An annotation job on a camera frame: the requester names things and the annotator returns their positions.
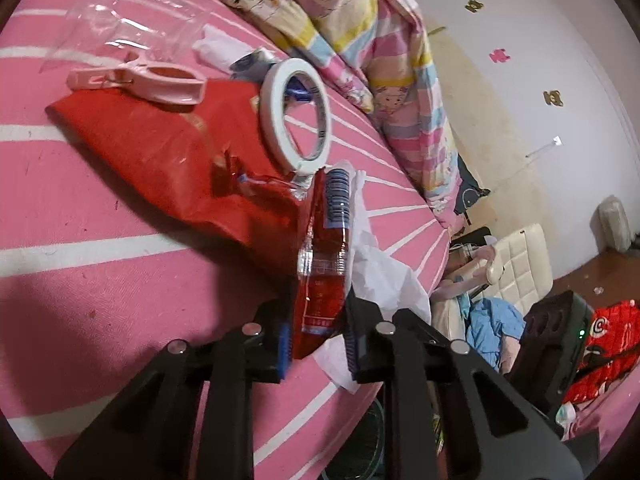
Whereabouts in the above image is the white tissue paper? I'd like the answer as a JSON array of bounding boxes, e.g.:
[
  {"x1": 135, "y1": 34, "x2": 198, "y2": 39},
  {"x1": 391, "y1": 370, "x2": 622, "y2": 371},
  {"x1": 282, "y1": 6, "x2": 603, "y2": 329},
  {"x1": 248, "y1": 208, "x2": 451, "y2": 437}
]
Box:
[{"x1": 312, "y1": 160, "x2": 432, "y2": 394}]

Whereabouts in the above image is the small red snack packet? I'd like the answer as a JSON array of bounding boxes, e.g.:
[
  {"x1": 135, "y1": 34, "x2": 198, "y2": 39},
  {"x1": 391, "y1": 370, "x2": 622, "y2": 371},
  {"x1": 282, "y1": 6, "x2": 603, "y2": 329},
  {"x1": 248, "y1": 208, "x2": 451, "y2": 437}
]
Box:
[{"x1": 292, "y1": 168, "x2": 350, "y2": 360}]

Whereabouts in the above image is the red plastic snack bag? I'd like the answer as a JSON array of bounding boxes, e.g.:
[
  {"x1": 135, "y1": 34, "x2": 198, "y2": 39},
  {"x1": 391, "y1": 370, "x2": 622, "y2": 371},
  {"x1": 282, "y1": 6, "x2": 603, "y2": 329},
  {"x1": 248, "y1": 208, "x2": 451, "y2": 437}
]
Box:
[{"x1": 47, "y1": 79, "x2": 309, "y2": 273}]

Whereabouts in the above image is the white tape roll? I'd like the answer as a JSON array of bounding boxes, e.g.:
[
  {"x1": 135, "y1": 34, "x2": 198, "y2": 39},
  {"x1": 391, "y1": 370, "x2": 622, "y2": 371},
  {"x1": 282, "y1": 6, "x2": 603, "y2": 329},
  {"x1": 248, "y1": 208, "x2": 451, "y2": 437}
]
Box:
[{"x1": 259, "y1": 58, "x2": 333, "y2": 178}]

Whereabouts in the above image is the blue white tissue pack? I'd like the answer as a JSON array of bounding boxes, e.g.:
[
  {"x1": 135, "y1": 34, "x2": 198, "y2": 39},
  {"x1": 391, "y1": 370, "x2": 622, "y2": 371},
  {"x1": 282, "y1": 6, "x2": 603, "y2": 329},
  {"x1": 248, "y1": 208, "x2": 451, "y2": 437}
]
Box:
[{"x1": 230, "y1": 48, "x2": 312, "y2": 104}]

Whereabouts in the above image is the round trash bin black liner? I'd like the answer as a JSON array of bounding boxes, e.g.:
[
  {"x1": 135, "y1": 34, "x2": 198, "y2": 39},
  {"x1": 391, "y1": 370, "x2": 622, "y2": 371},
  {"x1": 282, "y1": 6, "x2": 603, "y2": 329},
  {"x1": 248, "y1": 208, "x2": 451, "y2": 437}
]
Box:
[{"x1": 319, "y1": 387, "x2": 397, "y2": 480}]

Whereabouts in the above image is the red snack bag on desk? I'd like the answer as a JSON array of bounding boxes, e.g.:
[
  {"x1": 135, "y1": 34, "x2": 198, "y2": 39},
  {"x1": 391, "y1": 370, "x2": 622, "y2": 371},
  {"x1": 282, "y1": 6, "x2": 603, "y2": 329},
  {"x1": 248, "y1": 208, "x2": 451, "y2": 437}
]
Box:
[{"x1": 563, "y1": 299, "x2": 639, "y2": 404}]

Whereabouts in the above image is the blue garment on chair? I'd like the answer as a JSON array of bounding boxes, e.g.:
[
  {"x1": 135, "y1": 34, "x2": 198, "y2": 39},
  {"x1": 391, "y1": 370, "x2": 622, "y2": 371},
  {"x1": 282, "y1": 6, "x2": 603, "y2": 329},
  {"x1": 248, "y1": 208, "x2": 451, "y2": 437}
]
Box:
[{"x1": 465, "y1": 297, "x2": 525, "y2": 370}]

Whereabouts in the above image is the cream leather office chair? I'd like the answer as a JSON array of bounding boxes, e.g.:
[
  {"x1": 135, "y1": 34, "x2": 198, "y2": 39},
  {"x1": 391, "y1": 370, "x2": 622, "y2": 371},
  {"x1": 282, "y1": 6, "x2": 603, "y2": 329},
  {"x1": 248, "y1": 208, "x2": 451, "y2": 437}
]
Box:
[{"x1": 430, "y1": 223, "x2": 552, "y2": 339}]

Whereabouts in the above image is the dark blue pillow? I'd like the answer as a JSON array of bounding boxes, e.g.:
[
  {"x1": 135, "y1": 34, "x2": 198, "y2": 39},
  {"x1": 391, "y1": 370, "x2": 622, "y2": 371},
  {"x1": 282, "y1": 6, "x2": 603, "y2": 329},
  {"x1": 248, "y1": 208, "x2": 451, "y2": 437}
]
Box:
[{"x1": 454, "y1": 155, "x2": 491, "y2": 226}]

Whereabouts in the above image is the pink white striped bed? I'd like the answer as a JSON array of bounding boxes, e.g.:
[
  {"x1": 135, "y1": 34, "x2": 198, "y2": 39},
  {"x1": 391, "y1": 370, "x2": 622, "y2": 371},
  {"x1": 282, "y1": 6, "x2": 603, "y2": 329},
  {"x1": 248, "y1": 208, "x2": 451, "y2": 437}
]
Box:
[{"x1": 1, "y1": 0, "x2": 449, "y2": 479}]

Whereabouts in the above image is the pink plastic clothes clip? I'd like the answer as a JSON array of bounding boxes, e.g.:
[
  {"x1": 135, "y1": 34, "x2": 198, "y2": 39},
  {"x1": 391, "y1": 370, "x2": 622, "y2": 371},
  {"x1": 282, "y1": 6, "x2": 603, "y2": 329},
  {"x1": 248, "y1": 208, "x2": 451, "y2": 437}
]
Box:
[{"x1": 66, "y1": 58, "x2": 207, "y2": 106}]

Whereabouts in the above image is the pink cartoon patterned duvet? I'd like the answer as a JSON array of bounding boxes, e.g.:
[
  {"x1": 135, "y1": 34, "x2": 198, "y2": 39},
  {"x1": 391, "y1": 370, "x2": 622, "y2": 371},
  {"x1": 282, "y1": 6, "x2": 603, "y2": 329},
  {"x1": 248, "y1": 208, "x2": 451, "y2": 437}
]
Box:
[{"x1": 220, "y1": 0, "x2": 463, "y2": 233}]

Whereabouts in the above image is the clear plastic bag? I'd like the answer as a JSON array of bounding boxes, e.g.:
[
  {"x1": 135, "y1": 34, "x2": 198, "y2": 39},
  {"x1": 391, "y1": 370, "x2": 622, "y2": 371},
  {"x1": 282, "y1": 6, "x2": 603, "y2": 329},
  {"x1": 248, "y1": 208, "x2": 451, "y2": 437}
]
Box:
[{"x1": 41, "y1": 0, "x2": 208, "y2": 72}]

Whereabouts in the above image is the brown bear wall sticker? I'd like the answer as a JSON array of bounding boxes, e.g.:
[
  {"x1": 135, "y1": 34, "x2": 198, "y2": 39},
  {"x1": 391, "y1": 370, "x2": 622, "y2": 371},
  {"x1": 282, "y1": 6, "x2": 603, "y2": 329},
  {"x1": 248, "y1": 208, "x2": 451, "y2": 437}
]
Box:
[
  {"x1": 542, "y1": 90, "x2": 564, "y2": 107},
  {"x1": 464, "y1": 0, "x2": 485, "y2": 13}
]

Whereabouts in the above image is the pink bear wall sticker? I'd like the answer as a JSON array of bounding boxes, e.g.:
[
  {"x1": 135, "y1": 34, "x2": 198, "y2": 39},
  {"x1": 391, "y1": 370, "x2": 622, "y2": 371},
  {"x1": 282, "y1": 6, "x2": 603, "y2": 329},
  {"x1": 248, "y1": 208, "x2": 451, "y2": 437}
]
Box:
[{"x1": 489, "y1": 49, "x2": 511, "y2": 63}]

